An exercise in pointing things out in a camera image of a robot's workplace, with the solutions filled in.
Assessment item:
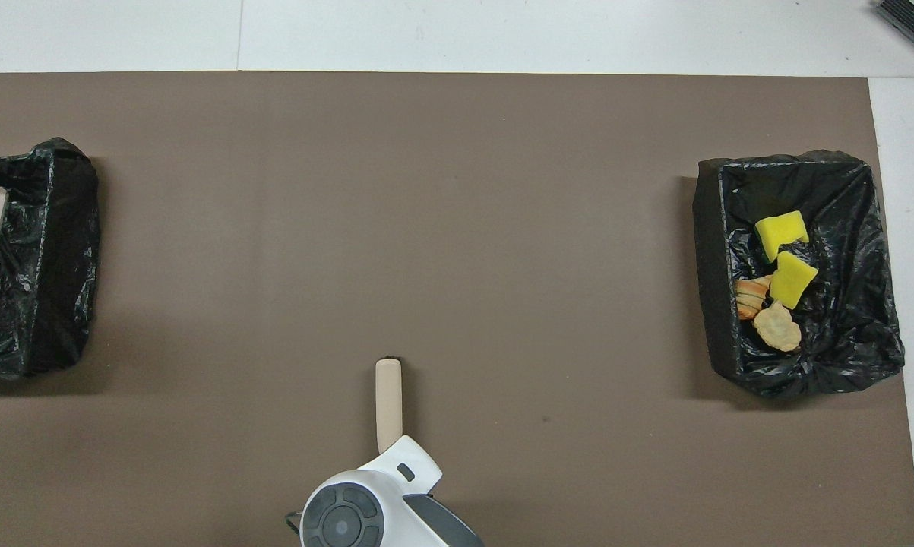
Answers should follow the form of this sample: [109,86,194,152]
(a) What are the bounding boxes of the beige brush black bristles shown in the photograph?
[375,356,405,455]

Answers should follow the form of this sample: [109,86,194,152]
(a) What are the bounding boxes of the orange striped croissant toy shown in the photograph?
[734,275,774,321]

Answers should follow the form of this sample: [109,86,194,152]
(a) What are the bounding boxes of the pale beige foam chunk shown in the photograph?
[753,302,803,353]

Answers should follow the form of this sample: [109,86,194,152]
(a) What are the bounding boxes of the yellow sponge piece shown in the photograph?
[768,251,820,310]
[754,210,811,263]

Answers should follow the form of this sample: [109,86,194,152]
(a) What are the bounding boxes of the bin lined black bag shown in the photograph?
[0,137,100,381]
[692,150,906,400]

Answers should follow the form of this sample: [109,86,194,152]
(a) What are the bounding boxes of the brown paper table mat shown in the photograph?
[0,71,914,547]

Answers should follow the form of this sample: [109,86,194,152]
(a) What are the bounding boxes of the dark grey ribbed object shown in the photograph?
[874,0,914,65]

